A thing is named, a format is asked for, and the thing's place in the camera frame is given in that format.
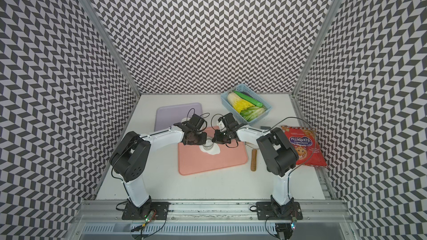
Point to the metal base rail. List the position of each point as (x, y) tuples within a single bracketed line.
[(214, 219)]

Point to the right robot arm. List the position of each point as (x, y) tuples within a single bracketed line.
[(279, 154)]

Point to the red snack bag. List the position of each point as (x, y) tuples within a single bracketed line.
[(307, 147)]

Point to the white dough piece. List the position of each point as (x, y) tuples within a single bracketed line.
[(211, 150)]

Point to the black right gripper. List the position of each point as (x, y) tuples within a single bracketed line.
[(217, 139)]

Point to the purple plastic tray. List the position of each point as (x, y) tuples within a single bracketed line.
[(167, 116)]

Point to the green lettuce leaves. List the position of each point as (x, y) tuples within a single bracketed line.
[(252, 113)]

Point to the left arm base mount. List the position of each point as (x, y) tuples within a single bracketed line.
[(132, 213)]

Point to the light blue perforated plastic basket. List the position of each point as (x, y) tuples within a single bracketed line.
[(244, 89)]

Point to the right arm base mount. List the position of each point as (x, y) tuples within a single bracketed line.
[(273, 211)]

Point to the pink cutting board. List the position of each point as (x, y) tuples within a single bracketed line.
[(192, 160)]

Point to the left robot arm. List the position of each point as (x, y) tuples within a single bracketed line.
[(130, 158)]

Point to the wooden rolling pin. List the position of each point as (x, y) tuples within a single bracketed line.
[(253, 165)]

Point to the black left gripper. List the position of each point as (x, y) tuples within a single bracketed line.
[(204, 137)]

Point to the yellow napa cabbage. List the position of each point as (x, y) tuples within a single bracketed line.
[(238, 104)]

